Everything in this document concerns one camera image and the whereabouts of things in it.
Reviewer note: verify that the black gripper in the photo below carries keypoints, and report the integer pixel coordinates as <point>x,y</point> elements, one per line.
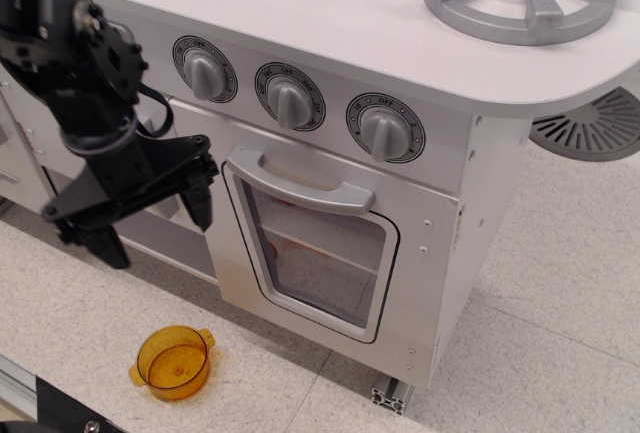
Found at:
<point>126,172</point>

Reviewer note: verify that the grey oven door handle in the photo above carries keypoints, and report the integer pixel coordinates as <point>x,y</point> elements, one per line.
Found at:
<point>346,200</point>

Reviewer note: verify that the white oven door with window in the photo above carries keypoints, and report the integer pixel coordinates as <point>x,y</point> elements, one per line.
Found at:
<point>367,287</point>

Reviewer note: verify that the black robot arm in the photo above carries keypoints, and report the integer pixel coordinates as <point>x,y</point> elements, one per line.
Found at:
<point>67,55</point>

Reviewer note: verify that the white cabinet door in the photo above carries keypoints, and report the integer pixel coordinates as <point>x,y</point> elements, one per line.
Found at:
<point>152,115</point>

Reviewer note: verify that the orange transparent toy pot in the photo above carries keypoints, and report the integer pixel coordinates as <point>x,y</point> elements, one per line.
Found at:
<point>174,362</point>

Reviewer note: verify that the grey left stove knob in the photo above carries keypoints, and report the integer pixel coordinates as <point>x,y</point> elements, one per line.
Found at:
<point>205,69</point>

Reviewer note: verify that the grey stove knob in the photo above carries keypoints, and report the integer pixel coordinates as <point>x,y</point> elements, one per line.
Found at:
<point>205,69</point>
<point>290,97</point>
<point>386,128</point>

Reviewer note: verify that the grey middle stove knob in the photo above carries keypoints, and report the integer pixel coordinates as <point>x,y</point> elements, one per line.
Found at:
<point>290,97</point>

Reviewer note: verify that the grey vent grille plate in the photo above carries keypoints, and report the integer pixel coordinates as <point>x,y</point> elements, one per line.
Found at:
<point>124,33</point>

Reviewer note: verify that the white toy kitchen stove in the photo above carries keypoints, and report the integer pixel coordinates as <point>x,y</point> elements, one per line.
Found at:
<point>476,100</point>

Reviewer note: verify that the grey right stove knob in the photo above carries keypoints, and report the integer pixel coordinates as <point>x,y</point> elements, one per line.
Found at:
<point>386,128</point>

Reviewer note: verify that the aluminium extrusion foot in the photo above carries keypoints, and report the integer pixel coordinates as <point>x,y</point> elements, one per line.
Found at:
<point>391,393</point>

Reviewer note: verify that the grey slotted round disc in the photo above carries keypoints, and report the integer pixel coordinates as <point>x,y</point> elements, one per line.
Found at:
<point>606,129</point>

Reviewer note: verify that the grey cabinet door handle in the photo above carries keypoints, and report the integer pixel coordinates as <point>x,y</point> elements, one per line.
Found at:
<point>166,208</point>

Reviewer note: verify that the aluminium frame rail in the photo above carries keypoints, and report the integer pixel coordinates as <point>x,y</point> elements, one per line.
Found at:
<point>18,389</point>

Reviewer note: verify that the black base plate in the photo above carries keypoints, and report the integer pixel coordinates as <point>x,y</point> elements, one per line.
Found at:
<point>59,412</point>

